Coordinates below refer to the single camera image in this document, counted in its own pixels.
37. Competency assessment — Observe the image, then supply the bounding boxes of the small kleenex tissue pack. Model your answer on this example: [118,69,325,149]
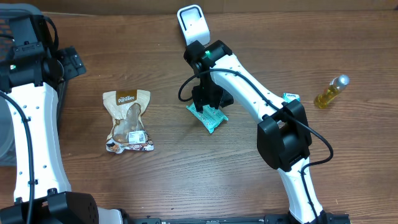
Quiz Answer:
[282,93,300,103]

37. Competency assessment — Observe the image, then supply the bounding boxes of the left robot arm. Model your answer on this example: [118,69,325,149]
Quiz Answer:
[1,14,129,223]

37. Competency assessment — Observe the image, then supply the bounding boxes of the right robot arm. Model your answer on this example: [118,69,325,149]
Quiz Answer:
[183,40,327,223]

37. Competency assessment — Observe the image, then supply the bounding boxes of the yellow bottle silver cap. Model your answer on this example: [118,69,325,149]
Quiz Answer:
[314,75,350,109]

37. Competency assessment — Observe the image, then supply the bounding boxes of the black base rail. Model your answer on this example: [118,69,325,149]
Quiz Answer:
[124,213,351,224]

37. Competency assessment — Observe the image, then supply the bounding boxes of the snack packet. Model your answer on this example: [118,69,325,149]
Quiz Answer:
[103,90,154,154]

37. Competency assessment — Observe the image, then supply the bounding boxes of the teal tissue pack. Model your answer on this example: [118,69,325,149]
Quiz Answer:
[186,103,229,134]

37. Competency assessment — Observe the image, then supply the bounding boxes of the white barcode scanner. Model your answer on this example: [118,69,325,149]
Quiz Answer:
[177,4,210,45]

